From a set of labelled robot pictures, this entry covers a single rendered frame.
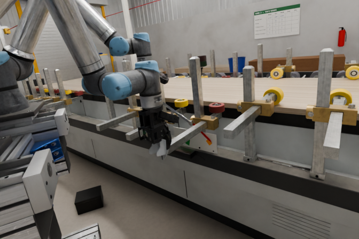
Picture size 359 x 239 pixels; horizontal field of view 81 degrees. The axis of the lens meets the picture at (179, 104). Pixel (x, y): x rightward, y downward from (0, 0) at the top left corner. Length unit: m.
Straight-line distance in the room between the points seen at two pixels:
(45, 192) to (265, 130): 0.95
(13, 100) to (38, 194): 0.56
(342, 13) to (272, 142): 7.04
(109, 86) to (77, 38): 0.17
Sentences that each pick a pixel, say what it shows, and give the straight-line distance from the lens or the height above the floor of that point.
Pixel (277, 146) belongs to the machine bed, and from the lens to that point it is 1.17.
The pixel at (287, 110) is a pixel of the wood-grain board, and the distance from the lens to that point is 1.06.
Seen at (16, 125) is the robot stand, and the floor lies 0.99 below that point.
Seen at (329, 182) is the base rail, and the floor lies 0.70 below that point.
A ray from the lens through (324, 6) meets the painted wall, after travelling 8.04.
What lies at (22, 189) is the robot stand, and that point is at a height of 0.97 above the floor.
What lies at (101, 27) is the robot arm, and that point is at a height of 1.32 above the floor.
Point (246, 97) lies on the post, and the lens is 0.89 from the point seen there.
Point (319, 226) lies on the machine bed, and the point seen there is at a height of 0.30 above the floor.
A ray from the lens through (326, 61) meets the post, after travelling 0.81.
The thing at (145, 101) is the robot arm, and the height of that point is 1.05.
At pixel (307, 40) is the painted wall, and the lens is 8.04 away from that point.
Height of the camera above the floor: 1.21
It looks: 15 degrees down
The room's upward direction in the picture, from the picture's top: 6 degrees counter-clockwise
